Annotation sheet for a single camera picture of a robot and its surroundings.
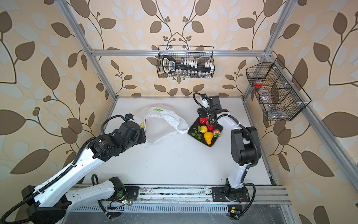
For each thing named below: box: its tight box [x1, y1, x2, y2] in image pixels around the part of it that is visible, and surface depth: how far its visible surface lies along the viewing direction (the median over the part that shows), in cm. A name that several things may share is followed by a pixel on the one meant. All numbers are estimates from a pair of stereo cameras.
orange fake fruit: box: [203, 132, 214, 145], surface depth 93 cm
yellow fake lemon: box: [199, 125, 208, 134], surface depth 98 cm
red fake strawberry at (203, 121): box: [199, 117, 209, 125], surface depth 103 cm
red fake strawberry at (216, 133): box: [212, 128, 221, 139], surface depth 95 cm
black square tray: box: [187, 117, 224, 147], surface depth 96 cm
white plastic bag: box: [134, 104, 190, 148], surface depth 86 cm
